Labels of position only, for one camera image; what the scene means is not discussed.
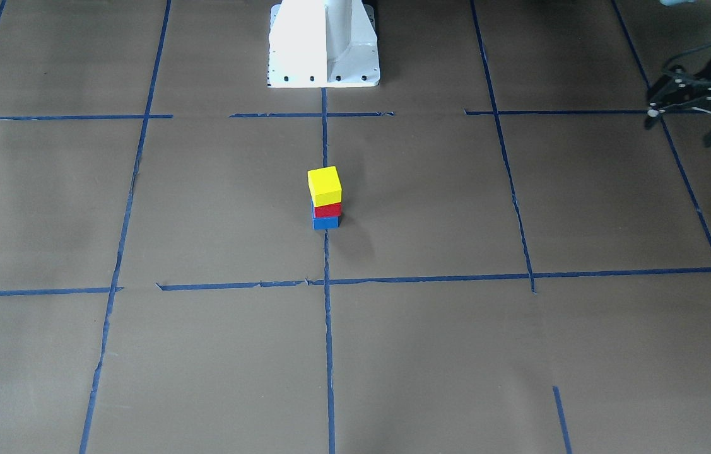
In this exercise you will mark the yellow wooden cube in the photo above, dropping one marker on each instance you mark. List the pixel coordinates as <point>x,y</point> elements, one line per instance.
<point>325,186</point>

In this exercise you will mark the red wooden cube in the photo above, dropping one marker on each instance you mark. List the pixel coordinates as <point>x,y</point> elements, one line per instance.
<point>334,210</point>

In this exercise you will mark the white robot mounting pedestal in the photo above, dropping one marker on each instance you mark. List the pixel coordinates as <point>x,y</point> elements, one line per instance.
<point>323,44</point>

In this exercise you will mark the blue wooden cube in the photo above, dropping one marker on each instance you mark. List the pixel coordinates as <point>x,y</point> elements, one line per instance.
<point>324,223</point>

